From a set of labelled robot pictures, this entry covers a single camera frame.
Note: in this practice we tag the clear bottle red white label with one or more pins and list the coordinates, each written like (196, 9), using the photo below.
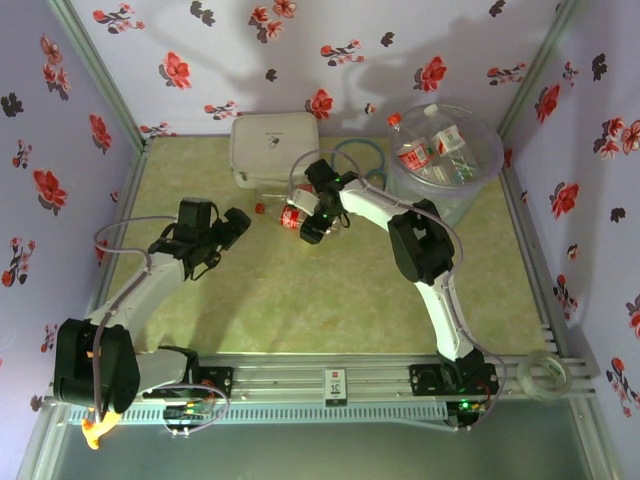
(414, 156)

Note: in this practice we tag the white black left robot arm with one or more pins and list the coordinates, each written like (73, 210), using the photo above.
(145, 295)

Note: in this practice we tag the clear plastic bin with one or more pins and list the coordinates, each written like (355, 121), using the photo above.
(480, 135)

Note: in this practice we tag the teal stethoscope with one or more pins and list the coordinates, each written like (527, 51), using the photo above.
(350, 142)

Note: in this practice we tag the white zipped medical pouch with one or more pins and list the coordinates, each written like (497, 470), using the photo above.
(275, 145)

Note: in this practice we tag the black white label card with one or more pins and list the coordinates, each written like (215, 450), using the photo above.
(336, 387)

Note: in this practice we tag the left controller circuit board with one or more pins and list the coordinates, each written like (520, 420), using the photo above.
(187, 412)

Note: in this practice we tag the controller circuit board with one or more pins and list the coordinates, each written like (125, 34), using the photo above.
(187, 412)
(467, 407)

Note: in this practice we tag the orange plastic piece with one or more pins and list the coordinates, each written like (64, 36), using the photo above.
(97, 432)

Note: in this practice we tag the right controller circuit board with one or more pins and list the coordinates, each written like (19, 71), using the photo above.
(467, 407)

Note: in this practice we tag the clear tape roll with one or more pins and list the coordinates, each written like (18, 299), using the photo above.
(542, 387)

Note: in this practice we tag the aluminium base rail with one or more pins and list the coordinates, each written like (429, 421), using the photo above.
(280, 377)

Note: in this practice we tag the aluminium frame post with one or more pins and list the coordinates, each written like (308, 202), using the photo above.
(540, 55)
(95, 70)

